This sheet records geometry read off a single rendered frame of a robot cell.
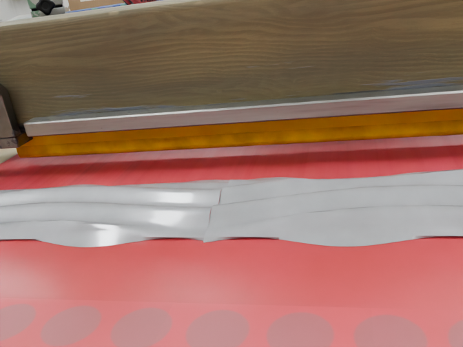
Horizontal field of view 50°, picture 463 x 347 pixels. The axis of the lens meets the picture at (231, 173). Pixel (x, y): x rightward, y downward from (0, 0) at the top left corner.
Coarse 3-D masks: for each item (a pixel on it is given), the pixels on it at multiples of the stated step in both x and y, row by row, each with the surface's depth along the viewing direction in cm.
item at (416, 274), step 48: (288, 144) 34; (336, 144) 33; (384, 144) 32; (432, 144) 31; (240, 240) 23; (432, 240) 21; (192, 288) 20; (240, 288) 20; (288, 288) 19; (336, 288) 19; (384, 288) 18; (432, 288) 18
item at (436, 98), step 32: (320, 96) 30; (352, 96) 29; (384, 96) 28; (416, 96) 27; (448, 96) 27; (32, 128) 34; (64, 128) 33; (96, 128) 33; (128, 128) 32; (160, 128) 32
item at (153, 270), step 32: (32, 160) 39; (64, 160) 38; (96, 160) 37; (128, 160) 36; (160, 160) 35; (192, 160) 34; (224, 160) 33; (0, 256) 25; (32, 256) 24; (64, 256) 24; (96, 256) 24; (128, 256) 23; (160, 256) 23; (192, 256) 22; (0, 288) 22; (32, 288) 22; (64, 288) 21; (96, 288) 21; (128, 288) 21; (160, 288) 20
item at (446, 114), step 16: (416, 112) 30; (432, 112) 30; (448, 112) 30; (176, 128) 34; (192, 128) 34; (208, 128) 33; (224, 128) 33; (240, 128) 33; (256, 128) 33; (272, 128) 32; (288, 128) 32; (304, 128) 32; (32, 144) 37; (48, 144) 37
